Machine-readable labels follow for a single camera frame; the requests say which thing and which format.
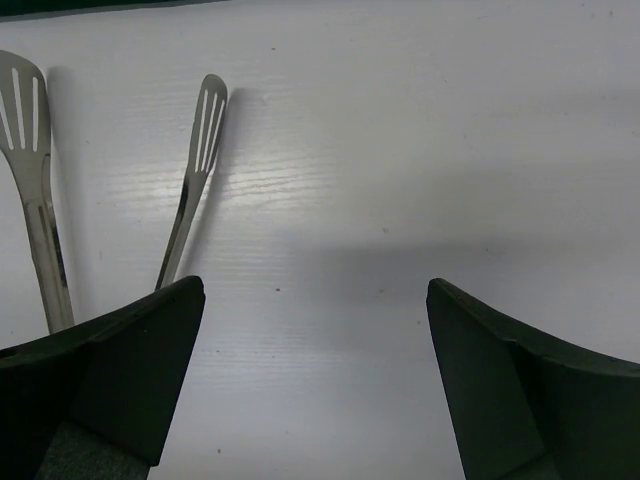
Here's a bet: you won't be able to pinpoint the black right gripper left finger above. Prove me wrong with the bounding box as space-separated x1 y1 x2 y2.
1 276 205 479

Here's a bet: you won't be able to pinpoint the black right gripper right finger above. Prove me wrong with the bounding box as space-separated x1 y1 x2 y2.
426 278 639 479

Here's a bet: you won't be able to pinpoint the stainless steel serving tongs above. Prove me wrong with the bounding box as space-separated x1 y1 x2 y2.
1 50 228 333

